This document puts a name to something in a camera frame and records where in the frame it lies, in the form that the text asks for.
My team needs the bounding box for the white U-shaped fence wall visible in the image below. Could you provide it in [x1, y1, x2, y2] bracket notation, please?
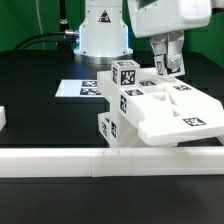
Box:
[0, 105, 224, 178]

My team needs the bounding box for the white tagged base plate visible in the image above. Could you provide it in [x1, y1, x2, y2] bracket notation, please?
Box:
[55, 79, 101, 98]

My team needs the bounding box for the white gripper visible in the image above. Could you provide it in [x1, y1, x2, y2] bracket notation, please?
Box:
[126, 0, 213, 71]

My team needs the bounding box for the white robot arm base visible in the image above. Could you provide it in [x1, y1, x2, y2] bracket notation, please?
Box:
[74, 0, 133, 64]

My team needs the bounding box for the black cable bundle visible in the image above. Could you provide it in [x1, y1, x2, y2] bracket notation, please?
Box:
[13, 29, 81, 52]

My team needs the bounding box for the white chair seat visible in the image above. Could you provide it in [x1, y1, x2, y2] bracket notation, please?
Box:
[108, 111, 179, 149]

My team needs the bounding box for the white tagged nut cube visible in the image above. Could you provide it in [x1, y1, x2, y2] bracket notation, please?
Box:
[111, 60, 140, 88]
[154, 55, 185, 79]

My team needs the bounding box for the white chair back frame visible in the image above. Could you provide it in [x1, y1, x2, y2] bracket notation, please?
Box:
[97, 68, 224, 146]

